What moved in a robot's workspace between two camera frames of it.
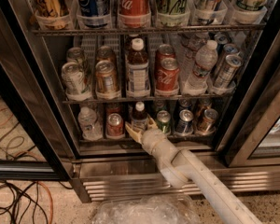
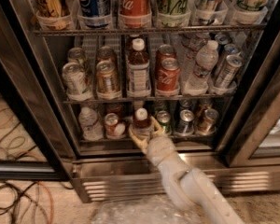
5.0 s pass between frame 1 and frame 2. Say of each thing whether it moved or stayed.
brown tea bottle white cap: moved
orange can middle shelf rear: stayed
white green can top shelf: stayed
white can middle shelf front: stayed
